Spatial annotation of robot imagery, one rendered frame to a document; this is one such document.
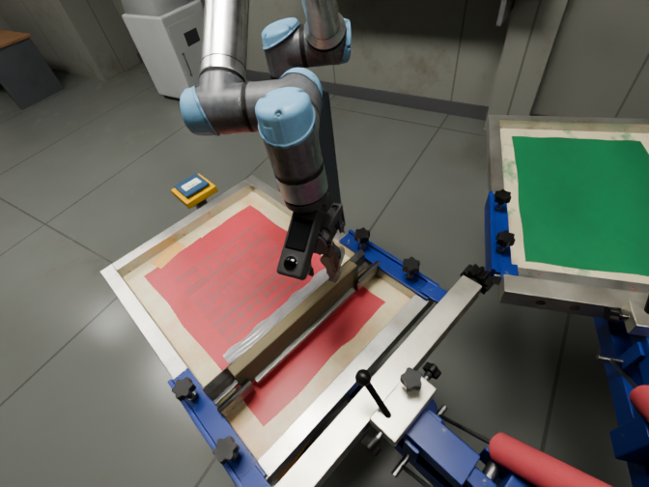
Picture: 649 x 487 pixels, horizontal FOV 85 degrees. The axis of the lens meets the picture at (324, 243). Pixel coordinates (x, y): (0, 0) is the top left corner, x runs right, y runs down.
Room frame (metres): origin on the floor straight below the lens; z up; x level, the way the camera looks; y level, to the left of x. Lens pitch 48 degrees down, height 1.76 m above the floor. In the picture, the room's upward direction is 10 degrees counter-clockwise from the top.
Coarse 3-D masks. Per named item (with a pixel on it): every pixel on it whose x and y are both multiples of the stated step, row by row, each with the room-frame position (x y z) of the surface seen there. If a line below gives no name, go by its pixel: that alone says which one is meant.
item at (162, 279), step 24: (168, 264) 0.75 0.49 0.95; (192, 264) 0.74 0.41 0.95; (168, 288) 0.66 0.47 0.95; (192, 312) 0.56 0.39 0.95; (192, 336) 0.48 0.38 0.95; (216, 336) 0.47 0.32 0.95; (240, 336) 0.46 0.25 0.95; (216, 360) 0.40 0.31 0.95; (288, 360) 0.37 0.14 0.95; (312, 360) 0.36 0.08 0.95; (264, 384) 0.33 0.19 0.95; (288, 384) 0.32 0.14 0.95; (264, 408) 0.27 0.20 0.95
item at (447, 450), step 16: (432, 416) 0.18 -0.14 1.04; (416, 432) 0.16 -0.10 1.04; (432, 432) 0.15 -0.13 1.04; (448, 432) 0.15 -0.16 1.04; (432, 448) 0.13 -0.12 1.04; (448, 448) 0.12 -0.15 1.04; (464, 448) 0.12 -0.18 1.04; (432, 464) 0.11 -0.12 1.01; (448, 464) 0.10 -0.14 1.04; (464, 464) 0.10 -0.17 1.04; (448, 480) 0.08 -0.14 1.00; (464, 480) 0.07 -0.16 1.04
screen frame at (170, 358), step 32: (224, 192) 1.01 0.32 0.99; (256, 192) 1.02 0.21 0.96; (192, 224) 0.89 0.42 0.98; (128, 256) 0.78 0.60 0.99; (128, 288) 0.65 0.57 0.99; (416, 320) 0.41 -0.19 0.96; (160, 352) 0.44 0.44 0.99; (384, 352) 0.34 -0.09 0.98; (352, 384) 0.28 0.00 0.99; (320, 416) 0.22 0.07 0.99; (288, 448) 0.18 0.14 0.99
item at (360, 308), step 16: (224, 224) 0.89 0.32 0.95; (240, 224) 0.87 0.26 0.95; (256, 224) 0.86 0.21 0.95; (272, 224) 0.85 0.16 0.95; (208, 240) 0.83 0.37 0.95; (224, 240) 0.81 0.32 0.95; (320, 256) 0.68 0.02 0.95; (352, 304) 0.49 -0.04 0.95; (368, 304) 0.48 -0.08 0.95; (336, 320) 0.46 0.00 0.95; (352, 320) 0.45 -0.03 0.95; (368, 320) 0.44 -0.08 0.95; (320, 336) 0.42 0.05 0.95; (336, 336) 0.41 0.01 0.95; (352, 336) 0.40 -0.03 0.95
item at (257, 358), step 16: (352, 272) 0.52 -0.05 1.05; (320, 288) 0.49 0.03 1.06; (336, 288) 0.49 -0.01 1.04; (304, 304) 0.45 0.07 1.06; (320, 304) 0.46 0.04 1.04; (288, 320) 0.42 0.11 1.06; (304, 320) 0.43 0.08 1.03; (272, 336) 0.38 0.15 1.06; (288, 336) 0.39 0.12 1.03; (256, 352) 0.36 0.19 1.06; (272, 352) 0.37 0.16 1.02; (240, 368) 0.33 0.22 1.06; (256, 368) 0.34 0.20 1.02; (240, 384) 0.31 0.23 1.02
